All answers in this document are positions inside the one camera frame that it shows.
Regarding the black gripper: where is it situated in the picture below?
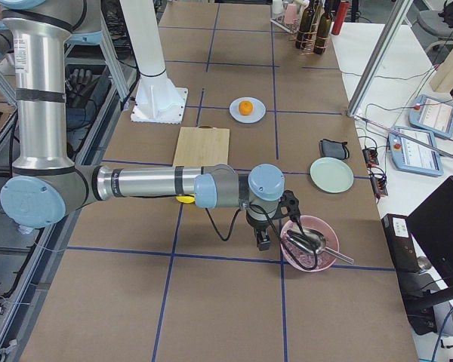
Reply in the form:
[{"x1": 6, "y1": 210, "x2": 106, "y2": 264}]
[{"x1": 246, "y1": 207, "x2": 279, "y2": 252}]

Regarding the orange fruit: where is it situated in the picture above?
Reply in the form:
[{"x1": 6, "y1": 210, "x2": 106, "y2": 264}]
[{"x1": 238, "y1": 100, "x2": 254, "y2": 116}]

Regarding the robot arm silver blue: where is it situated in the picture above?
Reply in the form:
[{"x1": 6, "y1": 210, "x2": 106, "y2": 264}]
[{"x1": 0, "y1": 1, "x2": 286, "y2": 237}]

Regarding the green plate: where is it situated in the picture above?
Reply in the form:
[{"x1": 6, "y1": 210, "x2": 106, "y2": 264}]
[{"x1": 310, "y1": 157, "x2": 354, "y2": 193}]

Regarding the light blue plate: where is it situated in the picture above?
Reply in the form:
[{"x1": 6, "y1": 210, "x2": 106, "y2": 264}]
[{"x1": 229, "y1": 97, "x2": 266, "y2": 124}]

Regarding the metal scoop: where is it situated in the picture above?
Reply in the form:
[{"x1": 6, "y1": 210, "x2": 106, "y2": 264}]
[{"x1": 287, "y1": 229, "x2": 354, "y2": 265}]

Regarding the pink bowl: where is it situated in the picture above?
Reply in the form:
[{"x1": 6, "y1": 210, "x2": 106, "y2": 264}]
[{"x1": 280, "y1": 215, "x2": 340, "y2": 272}]

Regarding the yellow lemon left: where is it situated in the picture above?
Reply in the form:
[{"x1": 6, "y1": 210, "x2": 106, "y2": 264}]
[{"x1": 175, "y1": 195, "x2": 195, "y2": 204}]

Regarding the wooden cutting board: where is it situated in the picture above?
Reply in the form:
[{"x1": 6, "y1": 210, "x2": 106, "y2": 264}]
[{"x1": 173, "y1": 127, "x2": 230, "y2": 167}]

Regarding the black folded pouch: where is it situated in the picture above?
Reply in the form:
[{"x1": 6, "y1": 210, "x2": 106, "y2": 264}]
[{"x1": 319, "y1": 139, "x2": 350, "y2": 160}]

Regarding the teach pendant near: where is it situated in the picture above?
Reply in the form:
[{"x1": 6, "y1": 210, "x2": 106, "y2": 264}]
[{"x1": 388, "y1": 127, "x2": 443, "y2": 176}]

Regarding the teach pendant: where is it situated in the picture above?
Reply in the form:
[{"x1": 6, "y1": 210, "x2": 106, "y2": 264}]
[
  {"x1": 388, "y1": 127, "x2": 443, "y2": 176},
  {"x1": 408, "y1": 94, "x2": 453, "y2": 139}
]

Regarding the black monitor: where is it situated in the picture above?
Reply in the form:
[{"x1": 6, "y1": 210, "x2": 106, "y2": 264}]
[{"x1": 404, "y1": 176, "x2": 453, "y2": 335}]

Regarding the dark wine bottle middle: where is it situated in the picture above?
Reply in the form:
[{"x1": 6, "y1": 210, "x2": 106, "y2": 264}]
[{"x1": 295, "y1": 1, "x2": 315, "y2": 49}]

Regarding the dark wine bottle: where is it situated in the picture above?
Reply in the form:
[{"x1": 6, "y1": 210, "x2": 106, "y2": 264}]
[
  {"x1": 313, "y1": 1, "x2": 333, "y2": 55},
  {"x1": 295, "y1": 1, "x2": 315, "y2": 49}
]

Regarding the teach pendant far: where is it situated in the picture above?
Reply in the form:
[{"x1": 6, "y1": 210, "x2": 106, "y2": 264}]
[{"x1": 408, "y1": 94, "x2": 453, "y2": 139}]

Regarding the dark wine bottle front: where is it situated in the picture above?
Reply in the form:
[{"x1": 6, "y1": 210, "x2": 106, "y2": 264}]
[{"x1": 313, "y1": 1, "x2": 333, "y2": 55}]

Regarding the pink cup upper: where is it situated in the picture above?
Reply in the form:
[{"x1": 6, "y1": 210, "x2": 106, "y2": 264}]
[{"x1": 284, "y1": 3, "x2": 297, "y2": 25}]

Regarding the red cylinder bottle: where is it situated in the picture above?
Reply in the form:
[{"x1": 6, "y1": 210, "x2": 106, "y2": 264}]
[{"x1": 331, "y1": 0, "x2": 350, "y2": 35}]

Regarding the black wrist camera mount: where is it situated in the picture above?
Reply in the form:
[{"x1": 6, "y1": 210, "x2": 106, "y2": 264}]
[{"x1": 279, "y1": 190, "x2": 300, "y2": 223}]

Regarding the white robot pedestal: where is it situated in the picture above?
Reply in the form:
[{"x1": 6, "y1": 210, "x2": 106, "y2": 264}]
[{"x1": 120, "y1": 0, "x2": 188, "y2": 124}]

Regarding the copper wire bottle rack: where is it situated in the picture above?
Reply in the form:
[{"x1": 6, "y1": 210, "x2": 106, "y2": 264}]
[{"x1": 293, "y1": 3, "x2": 324, "y2": 54}]

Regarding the aluminium frame post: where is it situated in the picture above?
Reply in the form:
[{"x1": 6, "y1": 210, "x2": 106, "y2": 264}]
[{"x1": 347, "y1": 0, "x2": 414, "y2": 117}]

